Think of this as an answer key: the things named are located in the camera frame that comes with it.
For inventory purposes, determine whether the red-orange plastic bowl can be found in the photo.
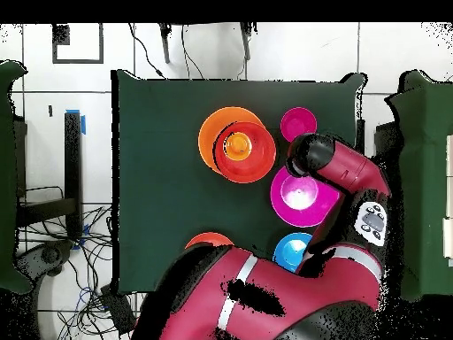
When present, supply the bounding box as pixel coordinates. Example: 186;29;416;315
184;232;235;250
213;121;278;184

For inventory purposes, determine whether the orange plastic cup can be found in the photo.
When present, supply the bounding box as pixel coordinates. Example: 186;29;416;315
224;131;254;162

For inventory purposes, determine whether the large pink bowl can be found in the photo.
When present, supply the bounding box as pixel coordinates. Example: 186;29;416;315
270;166;342;228

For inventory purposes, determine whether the large orange bowl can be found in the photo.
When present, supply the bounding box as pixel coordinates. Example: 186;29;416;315
197;106;266;175

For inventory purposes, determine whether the dark green tablecloth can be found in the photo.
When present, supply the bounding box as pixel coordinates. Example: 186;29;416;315
111;69;367;296

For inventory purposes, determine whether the large blue bowl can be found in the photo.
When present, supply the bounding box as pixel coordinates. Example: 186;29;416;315
273;232;314;274

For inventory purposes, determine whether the small crimson bowl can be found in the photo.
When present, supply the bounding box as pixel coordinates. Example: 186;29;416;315
280;106;319;143

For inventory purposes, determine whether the black tripod leg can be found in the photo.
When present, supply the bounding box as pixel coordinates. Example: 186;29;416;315
240;23;253;61
157;23;172;65

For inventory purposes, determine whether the black stand with blue tape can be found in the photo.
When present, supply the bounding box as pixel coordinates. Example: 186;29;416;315
15;109;87;242

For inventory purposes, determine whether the black power brick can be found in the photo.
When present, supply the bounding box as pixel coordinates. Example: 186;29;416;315
99;284;138;336

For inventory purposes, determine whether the green cloth side table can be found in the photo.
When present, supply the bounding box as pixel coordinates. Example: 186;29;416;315
385;70;453;302
0;59;33;294

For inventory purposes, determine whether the thin black cable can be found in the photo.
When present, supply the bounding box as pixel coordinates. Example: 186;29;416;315
127;23;165;80
180;24;206;80

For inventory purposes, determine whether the tangle of cables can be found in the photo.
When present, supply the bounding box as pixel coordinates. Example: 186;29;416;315
17;205;142;340

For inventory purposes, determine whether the black square frame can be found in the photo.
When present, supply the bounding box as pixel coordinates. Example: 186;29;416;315
51;23;104;65

